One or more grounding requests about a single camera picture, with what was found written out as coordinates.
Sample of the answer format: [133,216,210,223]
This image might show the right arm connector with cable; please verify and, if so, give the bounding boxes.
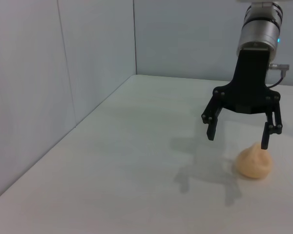
[268,62,290,89]

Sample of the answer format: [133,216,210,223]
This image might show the peach steamed bun toy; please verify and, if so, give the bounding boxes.
[235,142,274,180]

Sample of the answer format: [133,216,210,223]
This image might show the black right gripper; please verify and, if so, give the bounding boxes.
[201,48,283,150]

